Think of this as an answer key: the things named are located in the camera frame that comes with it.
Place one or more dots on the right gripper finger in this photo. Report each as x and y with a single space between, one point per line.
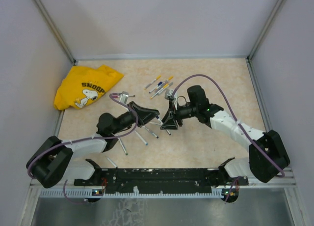
168 117
170 125

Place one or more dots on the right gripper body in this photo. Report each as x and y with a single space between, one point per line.
186 112

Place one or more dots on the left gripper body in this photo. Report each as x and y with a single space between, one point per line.
130 117

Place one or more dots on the light green capped pen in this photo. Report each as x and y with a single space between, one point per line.
155 123

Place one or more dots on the magenta capped pen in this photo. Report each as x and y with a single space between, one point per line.
113 96

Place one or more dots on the black capped pen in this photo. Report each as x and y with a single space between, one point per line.
115 166

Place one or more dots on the dark blue capped pen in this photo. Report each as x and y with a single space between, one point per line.
161 123

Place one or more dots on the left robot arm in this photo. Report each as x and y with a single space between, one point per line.
54 160

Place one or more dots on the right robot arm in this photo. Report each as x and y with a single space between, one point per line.
267 156

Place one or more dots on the grey capped pen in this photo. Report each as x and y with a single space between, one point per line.
164 88

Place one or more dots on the navy capped pen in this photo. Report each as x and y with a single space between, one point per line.
155 87

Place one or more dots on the yellow Snoopy t-shirt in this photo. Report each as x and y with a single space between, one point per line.
85 85

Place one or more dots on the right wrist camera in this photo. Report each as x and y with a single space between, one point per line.
170 95

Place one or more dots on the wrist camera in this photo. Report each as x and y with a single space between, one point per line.
170 95
123 97

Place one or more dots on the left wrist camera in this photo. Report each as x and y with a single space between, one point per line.
123 97

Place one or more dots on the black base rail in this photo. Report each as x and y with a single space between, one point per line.
155 181

